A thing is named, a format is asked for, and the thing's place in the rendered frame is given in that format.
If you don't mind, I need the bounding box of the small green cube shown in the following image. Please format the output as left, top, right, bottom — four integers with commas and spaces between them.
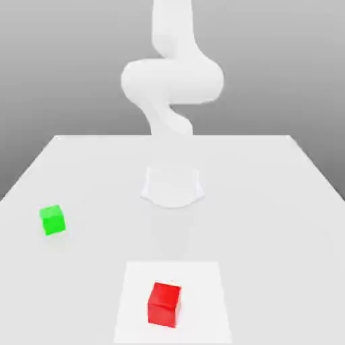
38, 203, 67, 237

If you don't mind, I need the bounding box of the small red cube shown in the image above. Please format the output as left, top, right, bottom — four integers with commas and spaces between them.
147, 281, 183, 329

